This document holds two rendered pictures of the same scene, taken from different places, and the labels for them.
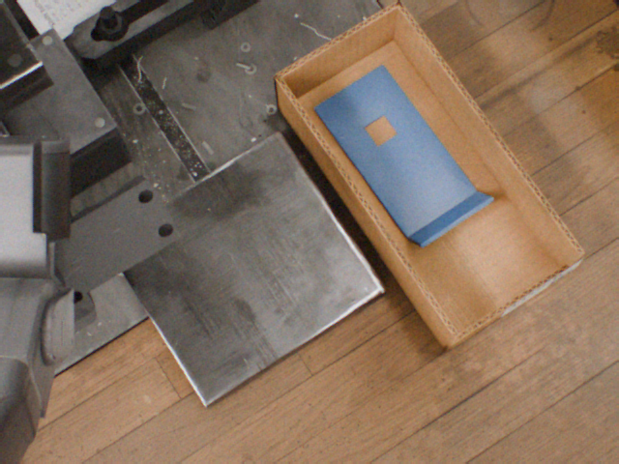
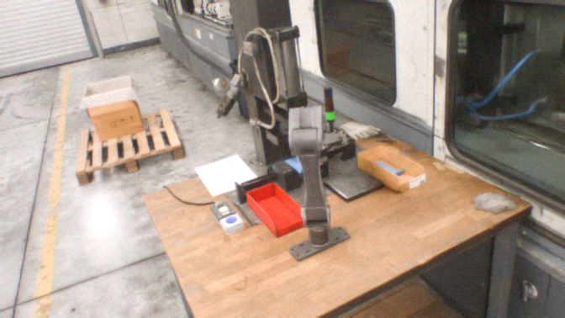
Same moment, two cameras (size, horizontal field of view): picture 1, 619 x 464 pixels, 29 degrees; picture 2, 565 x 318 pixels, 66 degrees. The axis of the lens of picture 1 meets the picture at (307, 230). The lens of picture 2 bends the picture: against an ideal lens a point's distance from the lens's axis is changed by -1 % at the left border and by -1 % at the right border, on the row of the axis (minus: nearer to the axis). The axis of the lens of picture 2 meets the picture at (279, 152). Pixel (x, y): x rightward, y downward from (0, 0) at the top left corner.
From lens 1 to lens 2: 125 cm
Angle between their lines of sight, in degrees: 49
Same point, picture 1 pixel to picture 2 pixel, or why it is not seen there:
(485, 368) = (408, 194)
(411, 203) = not seen: hidden behind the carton
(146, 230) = (336, 137)
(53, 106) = not seen: hidden behind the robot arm
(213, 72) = (345, 166)
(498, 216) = (406, 176)
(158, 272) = (335, 183)
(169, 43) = (335, 163)
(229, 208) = (350, 176)
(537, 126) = not seen: hidden behind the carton
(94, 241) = (328, 137)
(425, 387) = (394, 198)
